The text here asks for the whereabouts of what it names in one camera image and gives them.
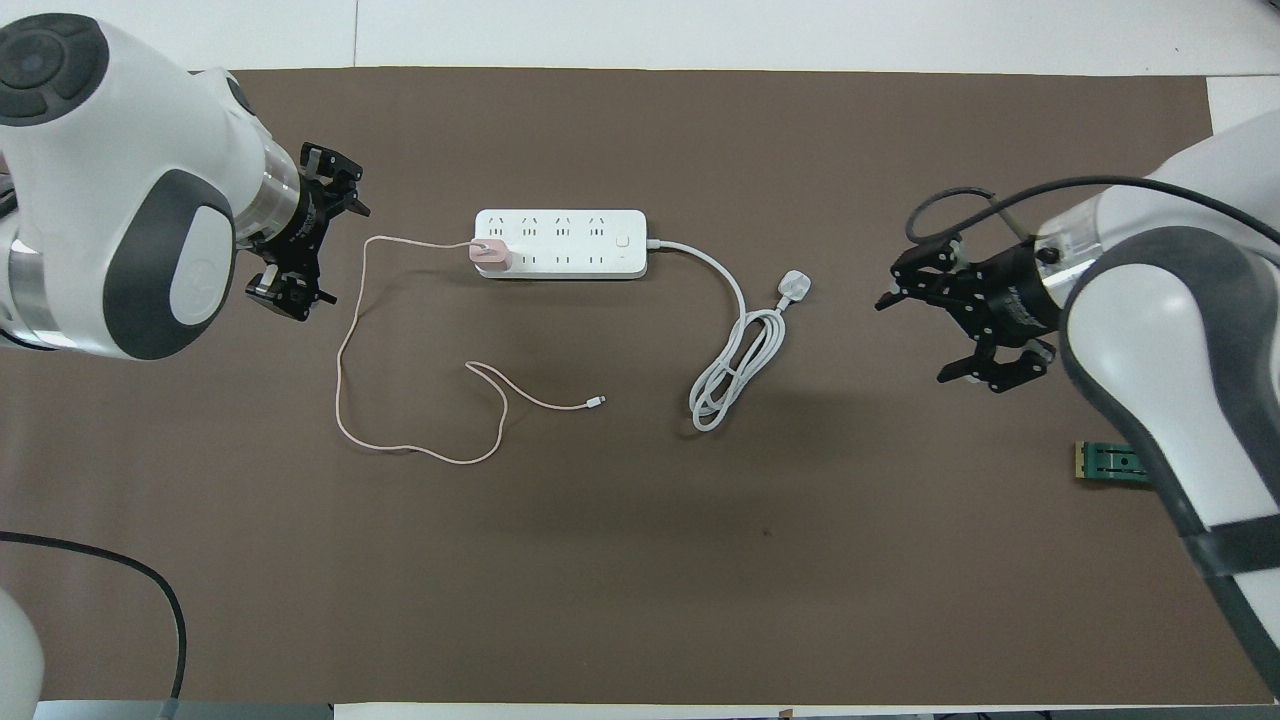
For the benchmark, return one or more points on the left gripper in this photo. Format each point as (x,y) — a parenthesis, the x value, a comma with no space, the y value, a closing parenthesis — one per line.
(292,220)

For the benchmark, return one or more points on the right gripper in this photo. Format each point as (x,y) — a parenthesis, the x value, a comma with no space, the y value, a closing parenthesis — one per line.
(1012,295)

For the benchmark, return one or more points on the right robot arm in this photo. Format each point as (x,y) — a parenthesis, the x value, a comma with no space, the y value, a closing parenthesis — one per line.
(1170,330)

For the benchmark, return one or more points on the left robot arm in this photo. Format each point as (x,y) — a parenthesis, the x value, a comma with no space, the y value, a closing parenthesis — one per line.
(110,190)

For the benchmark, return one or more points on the pink charger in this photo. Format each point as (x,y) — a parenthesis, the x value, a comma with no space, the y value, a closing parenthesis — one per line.
(491,255)

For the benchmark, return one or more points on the green block with black slots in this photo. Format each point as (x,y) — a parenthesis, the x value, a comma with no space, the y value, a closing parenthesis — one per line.
(1108,463)

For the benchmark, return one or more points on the white power strip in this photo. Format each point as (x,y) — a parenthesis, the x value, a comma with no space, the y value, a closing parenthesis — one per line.
(570,243)

